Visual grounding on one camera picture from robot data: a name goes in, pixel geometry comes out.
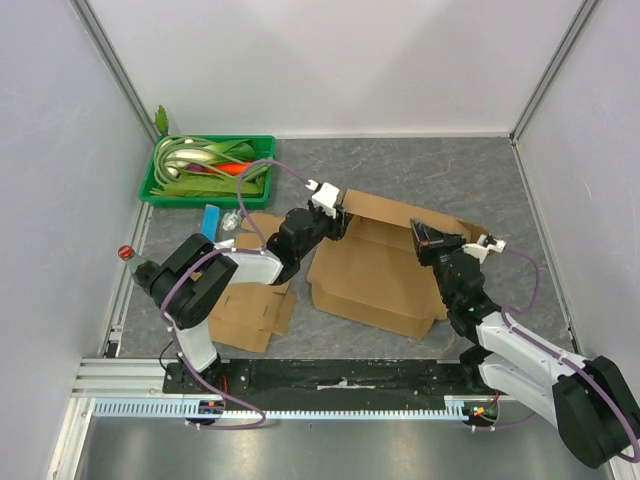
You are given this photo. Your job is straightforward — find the large cardboard box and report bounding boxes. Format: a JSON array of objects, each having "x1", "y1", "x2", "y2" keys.
[{"x1": 307, "y1": 189, "x2": 488, "y2": 339}]

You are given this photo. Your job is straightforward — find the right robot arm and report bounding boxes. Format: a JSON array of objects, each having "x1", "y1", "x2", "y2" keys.
[{"x1": 410, "y1": 218, "x2": 639, "y2": 469}]

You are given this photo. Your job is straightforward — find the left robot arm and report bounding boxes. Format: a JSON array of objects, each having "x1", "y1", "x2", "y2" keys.
[{"x1": 133, "y1": 205, "x2": 352, "y2": 393}]

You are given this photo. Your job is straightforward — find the blue rectangular box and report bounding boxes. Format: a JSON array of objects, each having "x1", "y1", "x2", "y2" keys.
[{"x1": 200, "y1": 204, "x2": 220, "y2": 242}]

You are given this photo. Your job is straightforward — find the small cardboard box blank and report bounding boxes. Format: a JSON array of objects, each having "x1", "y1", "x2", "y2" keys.
[{"x1": 207, "y1": 210, "x2": 299, "y2": 354}]

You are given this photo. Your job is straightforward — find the green plastic tray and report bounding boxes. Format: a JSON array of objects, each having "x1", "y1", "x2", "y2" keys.
[{"x1": 139, "y1": 135, "x2": 276, "y2": 209}]

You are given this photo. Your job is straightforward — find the green asparagus bundle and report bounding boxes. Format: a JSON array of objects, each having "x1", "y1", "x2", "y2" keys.
[{"x1": 237, "y1": 157, "x2": 274, "y2": 183}]

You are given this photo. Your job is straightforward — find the clear plastic bag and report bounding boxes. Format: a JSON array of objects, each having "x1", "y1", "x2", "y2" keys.
[{"x1": 220, "y1": 210, "x2": 243, "y2": 232}]

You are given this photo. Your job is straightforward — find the orange toy carrot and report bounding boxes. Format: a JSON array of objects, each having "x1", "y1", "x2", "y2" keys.
[{"x1": 212, "y1": 162, "x2": 251, "y2": 176}]

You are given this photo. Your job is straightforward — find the green lettuce leaf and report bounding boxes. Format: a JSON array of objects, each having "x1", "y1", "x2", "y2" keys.
[{"x1": 154, "y1": 176, "x2": 266, "y2": 198}]

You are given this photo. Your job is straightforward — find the white toy radish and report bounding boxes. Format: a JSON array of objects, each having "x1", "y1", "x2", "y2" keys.
[{"x1": 164, "y1": 149, "x2": 216, "y2": 178}]

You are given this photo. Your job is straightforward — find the green long beans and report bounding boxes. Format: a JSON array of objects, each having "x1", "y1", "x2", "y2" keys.
[{"x1": 152, "y1": 135, "x2": 208, "y2": 188}]

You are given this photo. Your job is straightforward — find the dark soda bottle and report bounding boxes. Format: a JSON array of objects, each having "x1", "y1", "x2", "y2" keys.
[{"x1": 118, "y1": 245, "x2": 159, "y2": 296}]

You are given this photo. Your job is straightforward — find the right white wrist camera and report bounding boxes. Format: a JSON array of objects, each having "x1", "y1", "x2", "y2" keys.
[{"x1": 462, "y1": 234, "x2": 506, "y2": 264}]

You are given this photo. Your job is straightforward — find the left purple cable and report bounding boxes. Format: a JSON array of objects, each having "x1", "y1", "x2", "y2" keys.
[{"x1": 159, "y1": 158, "x2": 314, "y2": 431}]

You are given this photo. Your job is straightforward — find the purple cable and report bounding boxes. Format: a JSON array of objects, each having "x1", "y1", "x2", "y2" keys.
[
  {"x1": 462, "y1": 247, "x2": 640, "y2": 464},
  {"x1": 159, "y1": 158, "x2": 314, "y2": 431}
]

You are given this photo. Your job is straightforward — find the slotted cable duct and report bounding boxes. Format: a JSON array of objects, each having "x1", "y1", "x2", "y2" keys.
[{"x1": 93, "y1": 396, "x2": 480, "y2": 421}]

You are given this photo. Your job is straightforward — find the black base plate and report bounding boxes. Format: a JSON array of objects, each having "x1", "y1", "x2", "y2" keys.
[{"x1": 162, "y1": 357, "x2": 521, "y2": 412}]

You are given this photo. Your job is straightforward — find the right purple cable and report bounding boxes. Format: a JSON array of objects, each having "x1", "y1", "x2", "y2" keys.
[{"x1": 462, "y1": 247, "x2": 640, "y2": 464}]

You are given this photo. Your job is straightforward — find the right aluminium frame post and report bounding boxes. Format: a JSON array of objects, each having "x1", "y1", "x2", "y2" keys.
[{"x1": 509, "y1": 0, "x2": 601, "y2": 147}]

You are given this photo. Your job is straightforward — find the aluminium frame post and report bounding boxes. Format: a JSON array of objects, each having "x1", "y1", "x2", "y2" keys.
[
  {"x1": 69, "y1": 0, "x2": 159, "y2": 143},
  {"x1": 509, "y1": 0, "x2": 601, "y2": 147}
]

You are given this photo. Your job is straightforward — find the left aluminium frame post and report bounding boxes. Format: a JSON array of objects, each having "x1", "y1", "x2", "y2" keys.
[{"x1": 69, "y1": 0, "x2": 159, "y2": 143}]

